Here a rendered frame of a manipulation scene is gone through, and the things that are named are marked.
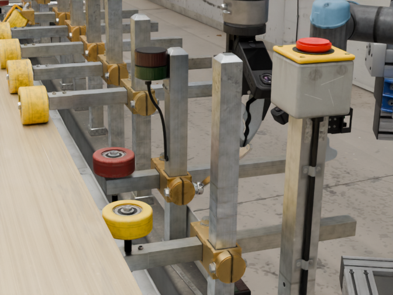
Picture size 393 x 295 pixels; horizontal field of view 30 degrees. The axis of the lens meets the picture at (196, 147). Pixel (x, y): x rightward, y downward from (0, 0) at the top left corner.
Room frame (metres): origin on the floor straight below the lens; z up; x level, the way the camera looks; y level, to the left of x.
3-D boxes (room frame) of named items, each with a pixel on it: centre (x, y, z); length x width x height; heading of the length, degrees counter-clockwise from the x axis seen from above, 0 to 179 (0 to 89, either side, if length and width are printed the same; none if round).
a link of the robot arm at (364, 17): (1.54, -0.32, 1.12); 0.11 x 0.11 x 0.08; 64
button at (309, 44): (0.82, -0.13, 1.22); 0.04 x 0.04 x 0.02
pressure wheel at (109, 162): (1.31, 0.16, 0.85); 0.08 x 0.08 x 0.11
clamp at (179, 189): (1.33, 0.05, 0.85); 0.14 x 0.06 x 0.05; 20
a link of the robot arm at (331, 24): (1.46, -0.26, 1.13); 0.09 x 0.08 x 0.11; 154
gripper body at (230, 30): (1.22, -0.07, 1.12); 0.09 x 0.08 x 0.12; 20
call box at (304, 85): (0.82, -0.13, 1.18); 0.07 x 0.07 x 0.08; 20
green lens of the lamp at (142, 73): (1.29, 0.08, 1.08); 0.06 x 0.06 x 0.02
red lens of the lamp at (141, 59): (1.29, 0.08, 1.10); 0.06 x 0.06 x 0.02
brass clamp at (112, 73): (1.80, 0.21, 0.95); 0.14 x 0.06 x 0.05; 20
